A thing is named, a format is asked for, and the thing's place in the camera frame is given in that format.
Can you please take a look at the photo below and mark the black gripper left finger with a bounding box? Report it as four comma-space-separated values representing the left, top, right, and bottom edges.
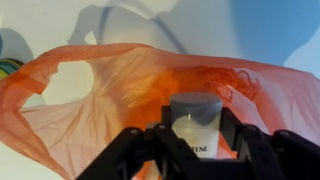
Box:
76, 105, 201, 180

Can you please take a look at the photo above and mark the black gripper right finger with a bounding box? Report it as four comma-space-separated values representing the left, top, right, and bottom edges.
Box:
219, 107, 320, 180

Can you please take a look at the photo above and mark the orange plastic bag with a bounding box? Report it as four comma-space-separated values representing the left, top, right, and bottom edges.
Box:
0, 43, 320, 180

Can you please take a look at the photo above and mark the yellow green small container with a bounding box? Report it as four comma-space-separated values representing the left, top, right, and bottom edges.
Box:
0, 58, 25, 81

